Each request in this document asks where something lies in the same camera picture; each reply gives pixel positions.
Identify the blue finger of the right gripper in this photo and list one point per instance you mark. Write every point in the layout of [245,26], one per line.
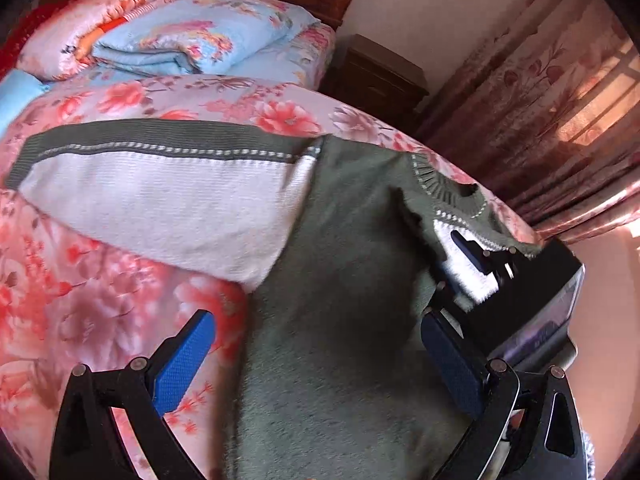
[479,257]

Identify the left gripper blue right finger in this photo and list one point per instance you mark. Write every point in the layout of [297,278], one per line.
[484,390]

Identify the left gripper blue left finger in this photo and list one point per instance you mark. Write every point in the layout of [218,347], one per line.
[152,387]

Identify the green knit sweater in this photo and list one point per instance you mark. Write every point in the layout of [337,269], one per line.
[333,241]

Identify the floral pink bed sheet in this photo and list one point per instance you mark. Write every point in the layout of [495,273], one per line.
[68,299]

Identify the pink floral curtain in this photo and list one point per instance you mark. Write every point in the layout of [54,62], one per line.
[545,113]

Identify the dark wooden nightstand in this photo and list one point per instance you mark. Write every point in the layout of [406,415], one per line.
[377,81]

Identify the light blue pillow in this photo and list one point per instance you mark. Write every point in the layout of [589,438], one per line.
[17,90]

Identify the light blue floral quilt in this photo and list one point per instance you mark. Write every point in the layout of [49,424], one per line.
[199,36]

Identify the pink floral pillow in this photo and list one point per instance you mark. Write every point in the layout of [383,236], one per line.
[107,15]

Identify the red blanket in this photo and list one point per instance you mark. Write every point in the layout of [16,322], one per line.
[25,35]

